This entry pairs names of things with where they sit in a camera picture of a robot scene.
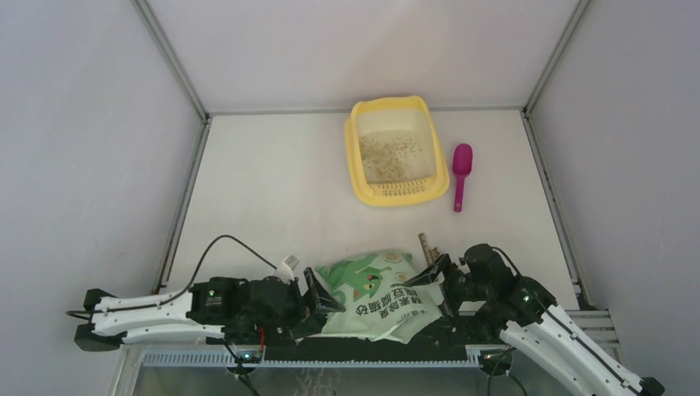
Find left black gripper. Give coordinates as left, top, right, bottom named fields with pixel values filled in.
left=241, top=268, right=345, bottom=339

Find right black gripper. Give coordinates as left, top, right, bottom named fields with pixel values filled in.
left=403, top=253, right=494, bottom=328

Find green cat litter bag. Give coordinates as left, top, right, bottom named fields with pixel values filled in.
left=315, top=250, right=442, bottom=344

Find pink plastic litter scoop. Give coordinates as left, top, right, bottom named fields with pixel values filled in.
left=452, top=144, right=473, bottom=213

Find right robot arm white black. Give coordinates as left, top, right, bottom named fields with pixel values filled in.
left=404, top=243, right=665, bottom=395

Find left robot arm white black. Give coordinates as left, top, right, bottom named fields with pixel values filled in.
left=73, top=266, right=345, bottom=351

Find yellow plastic litter box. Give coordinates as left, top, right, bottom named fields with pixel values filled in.
left=344, top=96, right=450, bottom=207

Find scattered clean litter grains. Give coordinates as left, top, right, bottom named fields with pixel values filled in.
left=358, top=131, right=423, bottom=183

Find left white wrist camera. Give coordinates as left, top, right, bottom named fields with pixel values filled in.
left=273, top=255, right=299, bottom=284

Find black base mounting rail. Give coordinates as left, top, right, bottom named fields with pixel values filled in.
left=205, top=311, right=532, bottom=363

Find left black camera cable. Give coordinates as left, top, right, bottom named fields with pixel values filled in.
left=65, top=234, right=279, bottom=323

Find white slotted cable duct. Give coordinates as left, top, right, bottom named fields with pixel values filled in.
left=140, top=349, right=482, bottom=368

